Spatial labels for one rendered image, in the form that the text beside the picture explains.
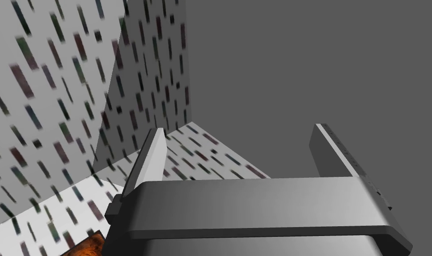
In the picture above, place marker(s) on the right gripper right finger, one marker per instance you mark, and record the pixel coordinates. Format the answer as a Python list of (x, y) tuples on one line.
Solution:
[(332, 156)]

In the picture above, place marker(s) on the orange brown picture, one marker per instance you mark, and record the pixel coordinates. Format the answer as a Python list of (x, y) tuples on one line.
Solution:
[(88, 246)]

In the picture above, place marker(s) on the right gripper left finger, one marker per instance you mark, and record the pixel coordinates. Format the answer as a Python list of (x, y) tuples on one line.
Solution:
[(150, 163)]

